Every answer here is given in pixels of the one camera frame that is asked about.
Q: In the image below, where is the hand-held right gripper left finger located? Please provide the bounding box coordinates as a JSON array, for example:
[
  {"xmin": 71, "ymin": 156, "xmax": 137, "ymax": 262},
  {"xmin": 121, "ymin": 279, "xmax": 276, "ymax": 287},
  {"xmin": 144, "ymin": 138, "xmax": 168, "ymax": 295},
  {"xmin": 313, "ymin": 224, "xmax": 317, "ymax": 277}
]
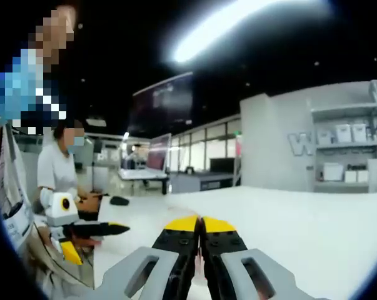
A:
[{"xmin": 94, "ymin": 215, "xmax": 198, "ymax": 300}]

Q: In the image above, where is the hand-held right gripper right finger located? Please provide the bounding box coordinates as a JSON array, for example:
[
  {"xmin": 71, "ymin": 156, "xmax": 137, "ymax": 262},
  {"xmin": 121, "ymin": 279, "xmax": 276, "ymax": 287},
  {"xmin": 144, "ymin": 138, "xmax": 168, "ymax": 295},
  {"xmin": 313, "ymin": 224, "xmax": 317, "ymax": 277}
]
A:
[{"xmin": 200, "ymin": 216, "xmax": 326, "ymax": 300}]

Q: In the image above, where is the brown flat object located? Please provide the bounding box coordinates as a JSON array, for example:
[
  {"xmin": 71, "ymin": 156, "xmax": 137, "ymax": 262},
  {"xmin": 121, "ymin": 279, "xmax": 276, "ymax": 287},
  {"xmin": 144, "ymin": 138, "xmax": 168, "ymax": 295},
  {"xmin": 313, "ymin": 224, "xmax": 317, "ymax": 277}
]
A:
[{"xmin": 76, "ymin": 192, "xmax": 102, "ymax": 221}]

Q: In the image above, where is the white chest device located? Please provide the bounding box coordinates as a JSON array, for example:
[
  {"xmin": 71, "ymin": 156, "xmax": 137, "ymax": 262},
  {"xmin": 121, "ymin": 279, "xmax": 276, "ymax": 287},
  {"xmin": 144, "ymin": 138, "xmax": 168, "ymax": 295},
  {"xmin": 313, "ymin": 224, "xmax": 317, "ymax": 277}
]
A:
[{"xmin": 0, "ymin": 199, "xmax": 33, "ymax": 245}]

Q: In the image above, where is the white standing desk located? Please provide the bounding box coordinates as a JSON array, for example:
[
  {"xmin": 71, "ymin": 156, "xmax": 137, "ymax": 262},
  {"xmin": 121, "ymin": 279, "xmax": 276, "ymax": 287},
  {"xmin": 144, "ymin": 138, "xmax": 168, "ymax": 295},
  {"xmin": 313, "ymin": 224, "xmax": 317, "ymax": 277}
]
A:
[{"xmin": 118, "ymin": 167, "xmax": 171, "ymax": 195}]

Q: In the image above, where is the grey low cabinet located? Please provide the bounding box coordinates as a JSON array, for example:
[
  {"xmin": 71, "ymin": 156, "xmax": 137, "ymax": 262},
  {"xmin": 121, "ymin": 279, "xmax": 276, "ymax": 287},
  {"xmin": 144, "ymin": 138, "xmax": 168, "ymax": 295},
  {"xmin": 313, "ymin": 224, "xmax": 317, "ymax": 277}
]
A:
[{"xmin": 171, "ymin": 172, "xmax": 236, "ymax": 192}]

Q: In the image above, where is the computer monitor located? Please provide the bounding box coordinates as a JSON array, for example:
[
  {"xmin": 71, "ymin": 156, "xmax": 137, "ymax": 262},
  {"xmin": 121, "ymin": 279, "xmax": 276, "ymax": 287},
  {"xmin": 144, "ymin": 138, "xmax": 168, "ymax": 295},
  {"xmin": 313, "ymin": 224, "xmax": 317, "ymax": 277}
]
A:
[{"xmin": 146, "ymin": 133, "xmax": 173, "ymax": 176}]

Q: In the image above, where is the black flat monitor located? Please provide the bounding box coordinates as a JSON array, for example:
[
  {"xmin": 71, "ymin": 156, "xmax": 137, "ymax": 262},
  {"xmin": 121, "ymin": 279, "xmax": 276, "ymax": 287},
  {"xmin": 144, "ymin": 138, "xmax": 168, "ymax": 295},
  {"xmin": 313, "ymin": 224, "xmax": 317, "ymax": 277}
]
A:
[{"xmin": 209, "ymin": 157, "xmax": 235, "ymax": 173}]

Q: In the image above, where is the ceiling-hung dark screen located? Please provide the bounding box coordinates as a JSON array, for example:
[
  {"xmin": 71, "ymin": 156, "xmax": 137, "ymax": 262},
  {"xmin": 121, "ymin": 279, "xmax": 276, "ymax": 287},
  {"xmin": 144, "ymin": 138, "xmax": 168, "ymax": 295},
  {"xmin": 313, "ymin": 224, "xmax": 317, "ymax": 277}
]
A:
[{"xmin": 127, "ymin": 71, "xmax": 194, "ymax": 133}]

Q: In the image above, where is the grey metal shelf rack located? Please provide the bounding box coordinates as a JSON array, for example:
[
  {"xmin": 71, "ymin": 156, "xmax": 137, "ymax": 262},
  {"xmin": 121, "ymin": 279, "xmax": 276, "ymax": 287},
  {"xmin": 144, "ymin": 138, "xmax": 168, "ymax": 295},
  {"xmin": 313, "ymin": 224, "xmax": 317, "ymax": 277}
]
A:
[{"xmin": 309, "ymin": 79, "xmax": 377, "ymax": 194}]

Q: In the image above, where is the group of white storage bins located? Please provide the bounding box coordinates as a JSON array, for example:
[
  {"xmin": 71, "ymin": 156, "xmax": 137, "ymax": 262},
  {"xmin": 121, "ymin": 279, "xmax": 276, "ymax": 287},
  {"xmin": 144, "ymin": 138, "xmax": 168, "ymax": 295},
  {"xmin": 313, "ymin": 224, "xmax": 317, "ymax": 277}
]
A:
[{"xmin": 315, "ymin": 123, "xmax": 369, "ymax": 184}]

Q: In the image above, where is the ceiling light strip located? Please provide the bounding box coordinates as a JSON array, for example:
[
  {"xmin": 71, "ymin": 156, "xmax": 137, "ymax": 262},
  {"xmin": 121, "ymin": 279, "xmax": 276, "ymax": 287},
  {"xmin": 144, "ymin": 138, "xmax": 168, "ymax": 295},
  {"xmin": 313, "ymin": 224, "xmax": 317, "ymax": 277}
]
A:
[{"xmin": 171, "ymin": 0, "xmax": 331, "ymax": 64}]

